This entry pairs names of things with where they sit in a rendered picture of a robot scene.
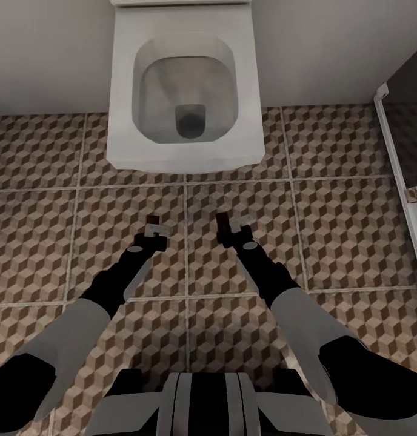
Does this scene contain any robot trunk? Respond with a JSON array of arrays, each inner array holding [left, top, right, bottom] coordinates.
[[156, 372, 261, 436]]

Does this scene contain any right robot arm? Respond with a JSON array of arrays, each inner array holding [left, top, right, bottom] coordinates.
[[216, 213, 417, 436]]

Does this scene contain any mousetrap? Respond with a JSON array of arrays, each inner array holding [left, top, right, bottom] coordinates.
[[215, 211, 231, 234], [146, 215, 160, 225]]

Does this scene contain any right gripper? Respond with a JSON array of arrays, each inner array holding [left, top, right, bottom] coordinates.
[[216, 225, 253, 248]]

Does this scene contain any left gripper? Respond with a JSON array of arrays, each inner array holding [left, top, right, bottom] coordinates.
[[135, 233, 167, 253]]

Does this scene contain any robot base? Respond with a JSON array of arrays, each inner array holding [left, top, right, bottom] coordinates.
[[83, 369, 334, 436]]

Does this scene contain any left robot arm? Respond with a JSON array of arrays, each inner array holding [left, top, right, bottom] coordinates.
[[0, 223, 173, 436]]

